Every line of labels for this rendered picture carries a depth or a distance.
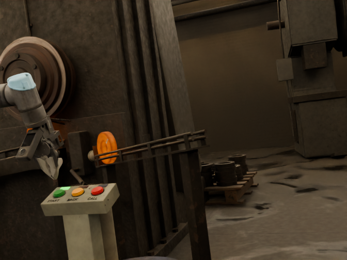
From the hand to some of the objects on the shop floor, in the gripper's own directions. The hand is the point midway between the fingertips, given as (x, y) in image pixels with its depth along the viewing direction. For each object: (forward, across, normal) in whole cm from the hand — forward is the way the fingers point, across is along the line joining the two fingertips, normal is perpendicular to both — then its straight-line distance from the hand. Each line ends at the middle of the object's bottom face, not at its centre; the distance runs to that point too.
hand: (52, 177), depth 138 cm
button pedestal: (+63, -7, +21) cm, 67 cm away
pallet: (+156, +40, -233) cm, 283 cm away
